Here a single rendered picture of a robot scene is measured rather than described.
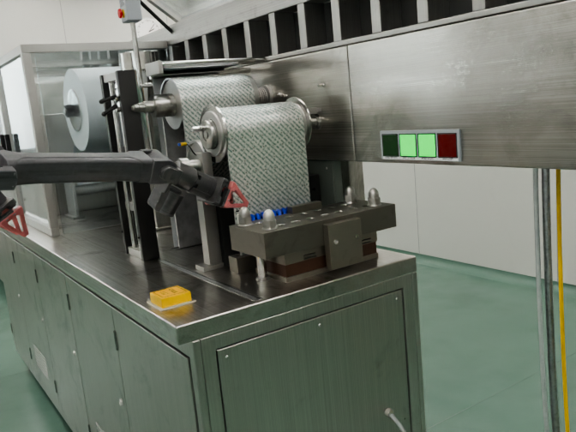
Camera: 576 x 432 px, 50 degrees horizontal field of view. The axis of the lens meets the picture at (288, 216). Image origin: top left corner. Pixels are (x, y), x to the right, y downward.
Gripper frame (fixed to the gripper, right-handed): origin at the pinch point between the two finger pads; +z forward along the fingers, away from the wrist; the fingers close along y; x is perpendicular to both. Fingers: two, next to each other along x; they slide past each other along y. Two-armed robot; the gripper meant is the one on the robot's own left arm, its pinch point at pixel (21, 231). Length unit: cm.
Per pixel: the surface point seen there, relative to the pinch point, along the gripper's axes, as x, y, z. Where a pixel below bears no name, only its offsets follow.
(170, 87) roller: -55, -8, -7
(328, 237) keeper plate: -41, -62, 29
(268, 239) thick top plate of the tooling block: -29, -59, 20
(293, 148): -59, -42, 17
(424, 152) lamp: -65, -78, 22
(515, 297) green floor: -200, 27, 234
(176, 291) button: -8, -48, 19
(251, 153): -48, -40, 10
